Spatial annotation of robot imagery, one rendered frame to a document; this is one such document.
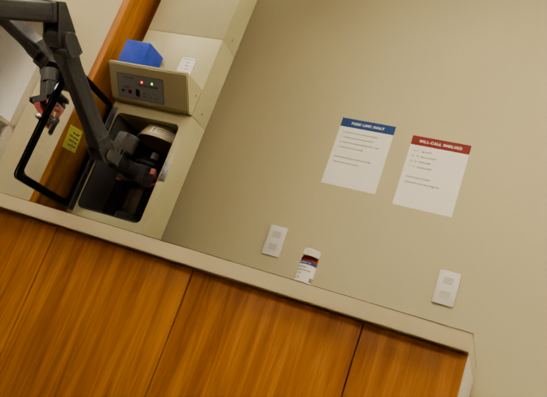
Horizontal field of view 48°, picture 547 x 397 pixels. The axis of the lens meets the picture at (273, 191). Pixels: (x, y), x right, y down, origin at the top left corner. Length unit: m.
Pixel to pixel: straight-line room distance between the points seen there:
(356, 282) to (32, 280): 1.05
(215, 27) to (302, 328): 1.20
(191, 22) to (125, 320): 1.14
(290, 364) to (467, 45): 1.50
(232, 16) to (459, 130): 0.90
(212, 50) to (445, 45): 0.90
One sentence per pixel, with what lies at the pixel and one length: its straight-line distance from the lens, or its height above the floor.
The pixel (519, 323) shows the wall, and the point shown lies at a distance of 2.13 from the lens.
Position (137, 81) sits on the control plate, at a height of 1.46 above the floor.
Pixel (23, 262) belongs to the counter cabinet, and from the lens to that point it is 1.88.
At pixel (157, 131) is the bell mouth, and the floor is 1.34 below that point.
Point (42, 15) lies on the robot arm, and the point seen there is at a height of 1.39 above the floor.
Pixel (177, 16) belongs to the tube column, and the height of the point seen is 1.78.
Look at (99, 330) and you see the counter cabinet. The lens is 1.68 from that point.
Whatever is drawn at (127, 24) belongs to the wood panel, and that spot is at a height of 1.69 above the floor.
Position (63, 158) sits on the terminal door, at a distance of 2.10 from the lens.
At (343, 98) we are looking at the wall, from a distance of 2.46.
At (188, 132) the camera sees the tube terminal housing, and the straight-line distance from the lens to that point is 2.11.
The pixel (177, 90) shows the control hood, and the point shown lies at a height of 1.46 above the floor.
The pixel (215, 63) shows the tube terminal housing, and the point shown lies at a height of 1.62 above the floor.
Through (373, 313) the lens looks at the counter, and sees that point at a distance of 1.40.
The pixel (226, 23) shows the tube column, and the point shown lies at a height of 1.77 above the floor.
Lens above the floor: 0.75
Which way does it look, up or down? 15 degrees up
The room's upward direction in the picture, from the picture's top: 20 degrees clockwise
